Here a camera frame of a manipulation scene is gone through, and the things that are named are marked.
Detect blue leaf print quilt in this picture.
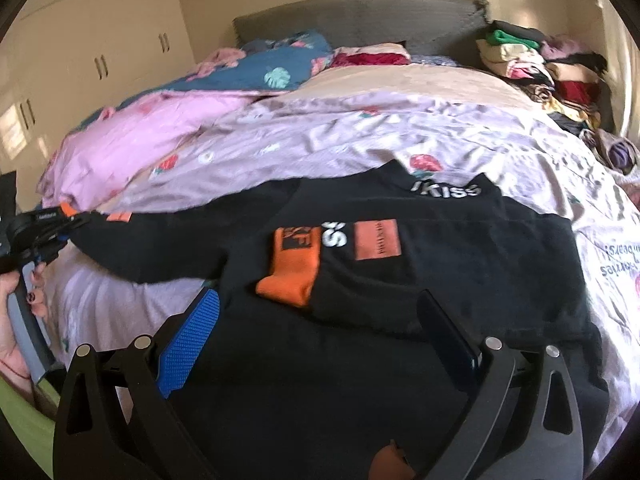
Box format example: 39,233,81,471
85,30,336,121

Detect white wardrobe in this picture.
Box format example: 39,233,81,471
0,0,196,211

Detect black sweater with orange cuffs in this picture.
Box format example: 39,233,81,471
70,160,611,480

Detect beige bed sheet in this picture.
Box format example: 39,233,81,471
300,64,541,111

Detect lilac strawberry print blanket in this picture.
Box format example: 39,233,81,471
40,77,640,466

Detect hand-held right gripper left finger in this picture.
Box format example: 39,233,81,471
52,287,223,480

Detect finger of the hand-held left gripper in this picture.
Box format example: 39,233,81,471
44,210,94,251

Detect person's left hand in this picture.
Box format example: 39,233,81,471
0,261,49,407

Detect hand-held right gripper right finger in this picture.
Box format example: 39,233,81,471
417,289,588,480

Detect pile of folded clothes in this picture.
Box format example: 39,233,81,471
475,20,640,181

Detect pink blanket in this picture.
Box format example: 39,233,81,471
37,90,261,211

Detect grey headboard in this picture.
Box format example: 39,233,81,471
232,0,493,56

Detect grey patterned cloth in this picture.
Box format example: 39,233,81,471
409,52,458,69

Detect cream curtain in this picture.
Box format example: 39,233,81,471
595,0,640,141

